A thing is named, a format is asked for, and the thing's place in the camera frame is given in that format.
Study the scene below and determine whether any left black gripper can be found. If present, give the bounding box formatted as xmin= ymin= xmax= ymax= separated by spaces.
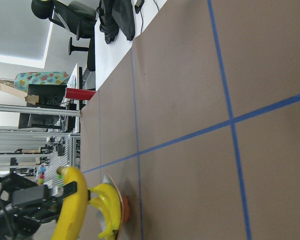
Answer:
xmin=0 ymin=173 xmax=91 ymax=240

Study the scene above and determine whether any yellow banana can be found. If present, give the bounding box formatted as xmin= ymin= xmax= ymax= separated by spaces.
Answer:
xmin=89 ymin=183 xmax=122 ymax=240
xmin=88 ymin=197 xmax=106 ymax=213
xmin=51 ymin=166 xmax=88 ymax=240

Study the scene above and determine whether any grey square orange-rimmed plate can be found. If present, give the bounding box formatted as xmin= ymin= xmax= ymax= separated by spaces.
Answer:
xmin=96 ymin=171 xmax=130 ymax=240

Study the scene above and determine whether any red cylinder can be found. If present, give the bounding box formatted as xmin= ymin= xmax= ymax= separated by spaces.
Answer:
xmin=65 ymin=87 xmax=96 ymax=101

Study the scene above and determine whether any colourful patterned bag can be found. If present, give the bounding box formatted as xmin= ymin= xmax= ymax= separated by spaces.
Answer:
xmin=13 ymin=71 xmax=71 ymax=93

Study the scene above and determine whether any cardboard box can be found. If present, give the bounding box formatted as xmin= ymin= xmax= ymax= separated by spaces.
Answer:
xmin=0 ymin=79 xmax=39 ymax=105

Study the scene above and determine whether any brown paper table mat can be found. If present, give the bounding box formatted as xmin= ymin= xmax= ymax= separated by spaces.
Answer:
xmin=81 ymin=0 xmax=300 ymax=240

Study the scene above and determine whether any black office chair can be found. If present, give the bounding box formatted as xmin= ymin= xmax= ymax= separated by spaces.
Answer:
xmin=31 ymin=0 xmax=97 ymax=72

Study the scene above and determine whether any black cloth on desk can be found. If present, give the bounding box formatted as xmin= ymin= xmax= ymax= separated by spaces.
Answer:
xmin=97 ymin=0 xmax=136 ymax=45

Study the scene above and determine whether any small black device on desk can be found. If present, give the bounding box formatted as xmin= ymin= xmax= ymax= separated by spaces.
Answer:
xmin=134 ymin=0 xmax=145 ymax=14

